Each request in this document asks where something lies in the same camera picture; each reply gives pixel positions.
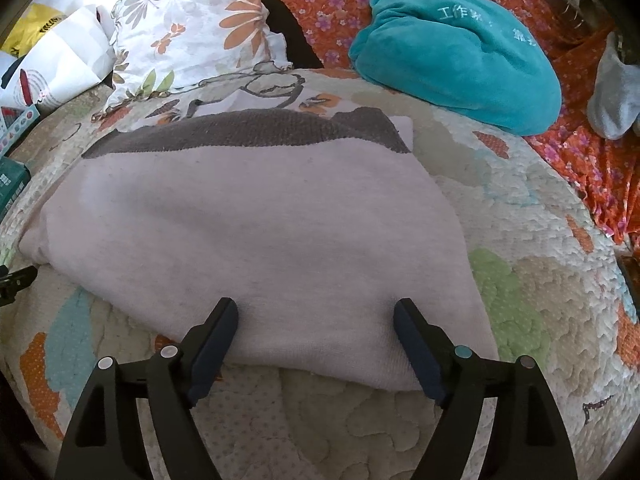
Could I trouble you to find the yellow plastic bag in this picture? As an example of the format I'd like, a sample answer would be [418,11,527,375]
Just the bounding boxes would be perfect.
[0,2,63,58]

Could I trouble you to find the pink floral knit sweater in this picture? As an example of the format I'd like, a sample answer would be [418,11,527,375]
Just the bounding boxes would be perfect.
[19,108,501,393]

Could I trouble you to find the white printed plastic bag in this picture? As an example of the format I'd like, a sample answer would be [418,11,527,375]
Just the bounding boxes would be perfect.
[0,4,116,116]

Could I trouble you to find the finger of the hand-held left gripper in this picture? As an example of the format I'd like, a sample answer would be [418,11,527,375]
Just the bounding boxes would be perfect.
[0,265,39,306]

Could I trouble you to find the quilted patterned bedspread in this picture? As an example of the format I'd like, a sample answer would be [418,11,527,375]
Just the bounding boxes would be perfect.
[0,67,640,480]

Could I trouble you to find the green box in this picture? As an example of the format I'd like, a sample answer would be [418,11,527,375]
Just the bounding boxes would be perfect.
[0,156,32,221]

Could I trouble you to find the grey cloth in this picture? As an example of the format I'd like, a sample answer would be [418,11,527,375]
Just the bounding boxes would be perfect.
[587,32,640,141]

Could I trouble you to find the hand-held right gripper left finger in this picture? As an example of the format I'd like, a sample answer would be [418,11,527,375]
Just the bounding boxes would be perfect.
[54,297,239,480]

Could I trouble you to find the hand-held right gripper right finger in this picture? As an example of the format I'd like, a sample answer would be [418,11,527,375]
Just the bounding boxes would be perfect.
[393,298,579,480]

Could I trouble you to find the colourful patterned box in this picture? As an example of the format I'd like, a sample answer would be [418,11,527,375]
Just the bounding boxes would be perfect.
[0,104,41,156]

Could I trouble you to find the orange floral quilt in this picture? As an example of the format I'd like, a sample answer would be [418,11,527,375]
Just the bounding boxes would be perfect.
[263,0,640,251]

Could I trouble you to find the teal fleece blanket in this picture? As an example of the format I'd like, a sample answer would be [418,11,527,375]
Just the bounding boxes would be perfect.
[348,0,563,137]

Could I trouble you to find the white floral pillow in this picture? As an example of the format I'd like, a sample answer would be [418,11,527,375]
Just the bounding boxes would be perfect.
[102,0,293,111]

